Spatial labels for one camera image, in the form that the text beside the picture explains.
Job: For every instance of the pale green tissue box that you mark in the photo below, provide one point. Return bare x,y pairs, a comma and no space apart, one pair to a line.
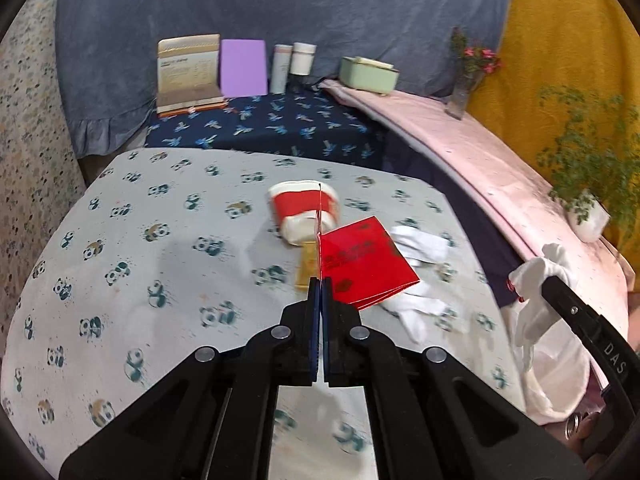
365,77

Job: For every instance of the glass vase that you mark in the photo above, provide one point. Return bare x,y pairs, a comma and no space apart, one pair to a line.
460,97

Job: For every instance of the yellow cloth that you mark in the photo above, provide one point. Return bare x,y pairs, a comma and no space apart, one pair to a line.
550,35

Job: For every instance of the purple card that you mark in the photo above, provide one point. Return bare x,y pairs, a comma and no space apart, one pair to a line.
243,67

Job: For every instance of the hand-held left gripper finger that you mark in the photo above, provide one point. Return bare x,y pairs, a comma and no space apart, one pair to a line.
325,340
315,340

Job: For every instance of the panda print tablecloth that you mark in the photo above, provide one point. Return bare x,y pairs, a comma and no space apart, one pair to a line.
150,240

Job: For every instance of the speckled beige cloth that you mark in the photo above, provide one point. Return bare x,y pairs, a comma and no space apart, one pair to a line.
30,135

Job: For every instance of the grey-blue cloth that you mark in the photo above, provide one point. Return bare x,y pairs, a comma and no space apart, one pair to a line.
200,0

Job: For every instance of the red white paper cup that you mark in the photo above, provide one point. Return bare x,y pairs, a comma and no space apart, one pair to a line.
300,205

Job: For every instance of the wooden stand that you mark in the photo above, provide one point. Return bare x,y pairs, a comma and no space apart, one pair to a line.
200,106

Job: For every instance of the red paper bag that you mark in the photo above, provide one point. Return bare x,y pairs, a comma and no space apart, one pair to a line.
365,265

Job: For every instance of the black gold cigarette box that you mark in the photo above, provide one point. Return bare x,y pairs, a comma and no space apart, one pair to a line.
307,270

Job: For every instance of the red flowers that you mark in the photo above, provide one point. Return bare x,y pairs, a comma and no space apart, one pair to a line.
475,55

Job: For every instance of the white paper towel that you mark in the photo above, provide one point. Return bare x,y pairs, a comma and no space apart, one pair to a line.
537,280

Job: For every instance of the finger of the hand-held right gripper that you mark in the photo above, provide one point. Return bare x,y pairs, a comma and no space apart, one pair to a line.
590,330

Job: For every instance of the dark blue printed cloth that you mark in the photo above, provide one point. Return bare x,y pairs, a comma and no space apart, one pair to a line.
250,130

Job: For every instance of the potted green plant white pot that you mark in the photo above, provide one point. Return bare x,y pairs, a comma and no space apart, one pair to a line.
592,222

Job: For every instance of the trash bin with white liner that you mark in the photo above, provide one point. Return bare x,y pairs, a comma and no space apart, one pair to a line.
555,360

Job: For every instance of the pink cloth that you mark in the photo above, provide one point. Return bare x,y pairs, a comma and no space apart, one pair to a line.
450,130

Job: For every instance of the beige desk calendar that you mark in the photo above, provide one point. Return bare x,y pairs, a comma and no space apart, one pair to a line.
187,72

